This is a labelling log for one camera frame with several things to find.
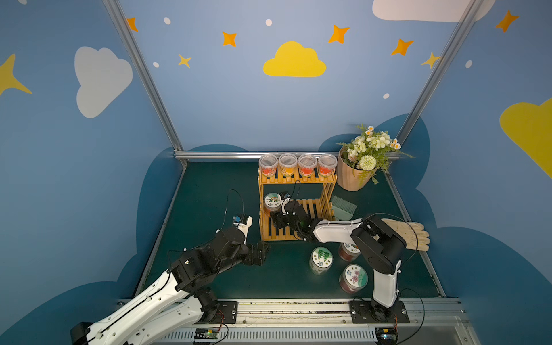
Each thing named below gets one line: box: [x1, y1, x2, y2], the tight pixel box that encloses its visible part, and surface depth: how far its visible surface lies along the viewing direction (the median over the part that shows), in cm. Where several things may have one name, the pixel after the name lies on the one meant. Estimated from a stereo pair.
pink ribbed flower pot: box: [336, 146, 378, 192], surface depth 99 cm
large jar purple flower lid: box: [338, 263, 368, 295], surface depth 76 cm
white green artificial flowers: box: [336, 123, 416, 185], surface depth 89 cm
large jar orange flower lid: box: [263, 192, 282, 218], surface depth 95 cm
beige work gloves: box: [380, 218, 430, 252], surface depth 95 cm
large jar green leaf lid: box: [309, 246, 334, 276], surface depth 81 cm
